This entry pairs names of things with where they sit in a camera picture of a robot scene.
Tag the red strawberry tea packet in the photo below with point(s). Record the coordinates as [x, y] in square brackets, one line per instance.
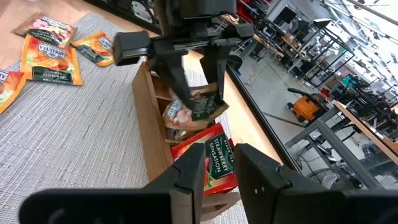
[217, 155]

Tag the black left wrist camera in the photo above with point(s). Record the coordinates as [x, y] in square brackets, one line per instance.
[202, 7]

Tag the grey woven placemat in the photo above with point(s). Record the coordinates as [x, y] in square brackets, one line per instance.
[77, 140]

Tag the grey frame workbench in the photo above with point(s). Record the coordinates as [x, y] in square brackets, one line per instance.
[342, 149]

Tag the wooden compartment tea box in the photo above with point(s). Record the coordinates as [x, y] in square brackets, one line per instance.
[149, 124]

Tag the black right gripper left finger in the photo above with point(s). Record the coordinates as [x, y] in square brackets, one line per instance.
[124, 207]

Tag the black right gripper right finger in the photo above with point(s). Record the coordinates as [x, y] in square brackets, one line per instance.
[311, 208]

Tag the orange shop vacuum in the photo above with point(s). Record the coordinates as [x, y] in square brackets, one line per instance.
[308, 109]

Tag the orange mango tea packet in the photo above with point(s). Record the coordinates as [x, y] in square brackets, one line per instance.
[93, 46]
[46, 62]
[9, 90]

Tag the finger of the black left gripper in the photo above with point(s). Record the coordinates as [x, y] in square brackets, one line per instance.
[174, 74]
[216, 65]

